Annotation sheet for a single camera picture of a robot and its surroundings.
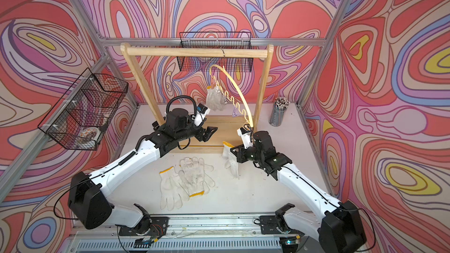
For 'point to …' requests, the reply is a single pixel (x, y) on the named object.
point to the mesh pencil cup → (280, 106)
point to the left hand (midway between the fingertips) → (212, 124)
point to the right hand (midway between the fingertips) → (232, 154)
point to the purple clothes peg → (235, 113)
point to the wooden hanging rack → (215, 132)
